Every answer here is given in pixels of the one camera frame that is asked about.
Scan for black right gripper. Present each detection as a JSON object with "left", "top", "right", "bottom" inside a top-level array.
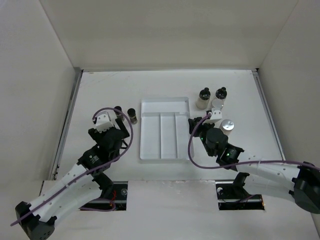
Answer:
[{"left": 188, "top": 116, "right": 216, "bottom": 157}]

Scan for grinder jar white contents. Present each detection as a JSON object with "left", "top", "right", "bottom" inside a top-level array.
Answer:
[{"left": 195, "top": 87, "right": 211, "bottom": 110}]

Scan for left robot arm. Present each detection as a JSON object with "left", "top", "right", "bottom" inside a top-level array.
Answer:
[{"left": 15, "top": 117, "right": 134, "bottom": 240}]

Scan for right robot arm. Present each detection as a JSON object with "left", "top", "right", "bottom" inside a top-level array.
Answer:
[{"left": 188, "top": 114, "right": 320, "bottom": 214}]

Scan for dark spice bottle far left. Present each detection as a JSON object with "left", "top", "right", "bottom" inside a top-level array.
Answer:
[{"left": 114, "top": 105, "right": 124, "bottom": 121}]

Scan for dark spice bottle black cap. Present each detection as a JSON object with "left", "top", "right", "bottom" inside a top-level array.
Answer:
[{"left": 127, "top": 108, "right": 138, "bottom": 125}]

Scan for white divided organizer tray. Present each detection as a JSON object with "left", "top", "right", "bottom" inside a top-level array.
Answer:
[{"left": 140, "top": 97, "right": 190, "bottom": 164}]

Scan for blue label bottle near grinders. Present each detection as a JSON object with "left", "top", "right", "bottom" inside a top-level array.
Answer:
[{"left": 211, "top": 98, "right": 224, "bottom": 109}]

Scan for blue label silver cap bottle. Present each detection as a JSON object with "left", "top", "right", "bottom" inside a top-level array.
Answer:
[{"left": 219, "top": 119, "right": 235, "bottom": 136}]

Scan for grinder jar right black top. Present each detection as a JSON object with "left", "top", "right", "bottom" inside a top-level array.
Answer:
[{"left": 214, "top": 87, "right": 228, "bottom": 105}]

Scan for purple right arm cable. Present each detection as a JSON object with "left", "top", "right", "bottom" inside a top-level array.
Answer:
[{"left": 187, "top": 113, "right": 320, "bottom": 172}]

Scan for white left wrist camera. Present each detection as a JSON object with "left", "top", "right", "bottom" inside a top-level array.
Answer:
[{"left": 94, "top": 111, "right": 114, "bottom": 133}]

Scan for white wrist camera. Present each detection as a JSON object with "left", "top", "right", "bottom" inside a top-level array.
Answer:
[
  {"left": 94, "top": 111, "right": 114, "bottom": 133},
  {"left": 204, "top": 107, "right": 222, "bottom": 124}
]

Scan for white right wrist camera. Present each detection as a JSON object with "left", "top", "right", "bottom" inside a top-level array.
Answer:
[{"left": 204, "top": 107, "right": 222, "bottom": 124}]

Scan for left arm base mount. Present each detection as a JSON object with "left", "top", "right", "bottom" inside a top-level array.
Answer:
[{"left": 80, "top": 181, "right": 129, "bottom": 212}]

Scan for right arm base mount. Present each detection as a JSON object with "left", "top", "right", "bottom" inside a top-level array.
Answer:
[{"left": 215, "top": 172, "right": 265, "bottom": 211}]

